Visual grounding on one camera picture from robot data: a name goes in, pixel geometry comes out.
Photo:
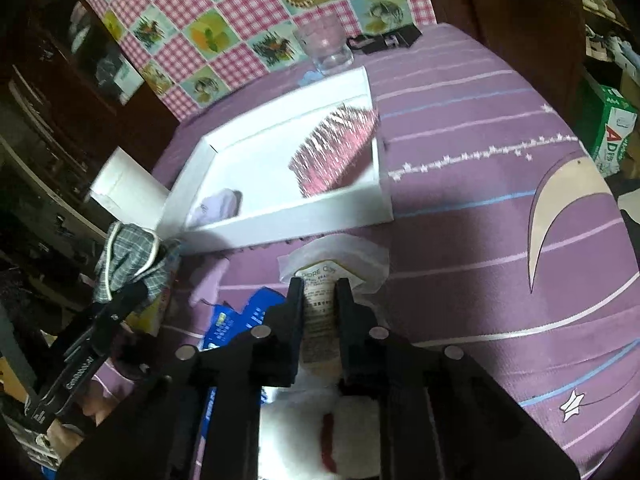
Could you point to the purple striped bedsheet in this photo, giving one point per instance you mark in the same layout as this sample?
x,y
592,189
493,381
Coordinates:
x,y
475,220

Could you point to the clear drinking glass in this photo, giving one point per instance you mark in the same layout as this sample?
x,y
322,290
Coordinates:
x,y
325,42

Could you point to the pink sequined pouch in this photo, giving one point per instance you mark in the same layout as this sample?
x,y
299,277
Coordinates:
x,y
335,152

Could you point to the grey plaid cloth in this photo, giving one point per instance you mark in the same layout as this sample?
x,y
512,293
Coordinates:
x,y
127,255

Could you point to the pink checkered printed cloth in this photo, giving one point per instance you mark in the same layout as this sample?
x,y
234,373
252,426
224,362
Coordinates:
x,y
225,5

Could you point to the clear white label packet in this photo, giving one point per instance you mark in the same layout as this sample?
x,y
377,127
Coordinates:
x,y
345,257

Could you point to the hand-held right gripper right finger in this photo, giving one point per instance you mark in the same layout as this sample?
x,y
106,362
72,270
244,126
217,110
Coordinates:
x,y
342,310

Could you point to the small light blue object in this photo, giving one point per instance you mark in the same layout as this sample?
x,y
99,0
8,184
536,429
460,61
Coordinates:
x,y
310,78

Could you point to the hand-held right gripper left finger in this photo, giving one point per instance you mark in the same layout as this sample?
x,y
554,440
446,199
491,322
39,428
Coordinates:
x,y
296,305

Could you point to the white plush toy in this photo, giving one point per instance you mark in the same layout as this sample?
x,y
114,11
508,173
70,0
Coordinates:
x,y
300,430

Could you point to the yellow printed packet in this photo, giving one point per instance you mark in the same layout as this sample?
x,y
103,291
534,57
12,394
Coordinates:
x,y
150,312

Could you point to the green cardboard box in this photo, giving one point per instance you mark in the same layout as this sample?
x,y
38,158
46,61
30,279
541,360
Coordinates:
x,y
610,125

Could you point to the blue printed packet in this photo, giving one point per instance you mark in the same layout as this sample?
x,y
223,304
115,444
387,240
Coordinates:
x,y
245,317

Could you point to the lilac sock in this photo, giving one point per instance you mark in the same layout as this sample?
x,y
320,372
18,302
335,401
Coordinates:
x,y
217,205
207,280

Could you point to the white shallow tray box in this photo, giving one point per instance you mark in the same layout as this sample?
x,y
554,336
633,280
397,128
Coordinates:
x,y
260,170

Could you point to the dark wooden cabinet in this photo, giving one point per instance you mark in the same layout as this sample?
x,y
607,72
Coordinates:
x,y
55,85

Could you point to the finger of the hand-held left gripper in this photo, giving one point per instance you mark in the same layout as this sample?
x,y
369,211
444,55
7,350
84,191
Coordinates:
x,y
125,305

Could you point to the white box lid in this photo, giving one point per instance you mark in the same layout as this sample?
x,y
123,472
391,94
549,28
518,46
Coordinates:
x,y
127,185

